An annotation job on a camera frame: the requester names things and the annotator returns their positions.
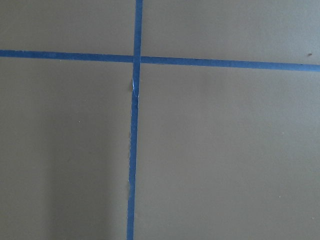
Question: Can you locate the long blue tape strip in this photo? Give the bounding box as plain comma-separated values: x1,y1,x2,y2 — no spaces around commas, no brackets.
126,0,143,240

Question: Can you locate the crossing blue tape strip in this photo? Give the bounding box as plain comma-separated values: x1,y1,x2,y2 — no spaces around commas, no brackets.
0,49,320,72

